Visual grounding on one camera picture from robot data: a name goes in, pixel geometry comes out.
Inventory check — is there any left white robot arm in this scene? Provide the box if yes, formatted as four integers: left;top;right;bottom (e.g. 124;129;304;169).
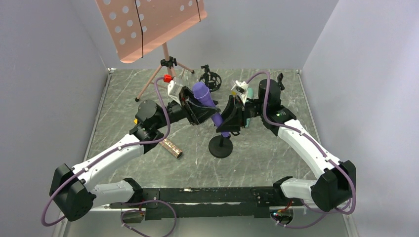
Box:
49;83;220;222

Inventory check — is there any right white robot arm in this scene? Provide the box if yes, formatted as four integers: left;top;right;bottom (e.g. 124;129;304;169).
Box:
217;79;356;214

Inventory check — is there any black round-base mic stand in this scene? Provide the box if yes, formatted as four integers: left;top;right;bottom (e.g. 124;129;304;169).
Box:
208;133;238;158

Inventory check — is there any pink music stand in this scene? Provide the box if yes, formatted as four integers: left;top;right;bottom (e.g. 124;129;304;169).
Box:
96;0;207;102

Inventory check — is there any teal microphone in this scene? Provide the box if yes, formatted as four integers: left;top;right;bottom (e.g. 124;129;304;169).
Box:
245;87;254;128

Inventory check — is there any glitter silver microphone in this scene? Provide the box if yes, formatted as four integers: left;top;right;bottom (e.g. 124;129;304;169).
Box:
159;138;183;158

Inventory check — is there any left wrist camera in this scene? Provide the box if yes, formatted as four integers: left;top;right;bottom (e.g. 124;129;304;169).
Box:
163;74;184;100

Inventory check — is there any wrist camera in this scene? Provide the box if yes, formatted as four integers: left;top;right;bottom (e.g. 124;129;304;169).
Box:
163;74;184;100
231;80;249;103

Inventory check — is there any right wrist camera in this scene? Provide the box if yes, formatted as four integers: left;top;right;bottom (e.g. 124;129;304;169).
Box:
231;80;249;103

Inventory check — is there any black tripod shock mount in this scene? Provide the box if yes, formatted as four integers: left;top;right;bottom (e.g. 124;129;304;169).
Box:
198;65;222;92

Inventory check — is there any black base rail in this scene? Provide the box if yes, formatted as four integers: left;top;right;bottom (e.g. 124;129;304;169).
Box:
110;186;293;220

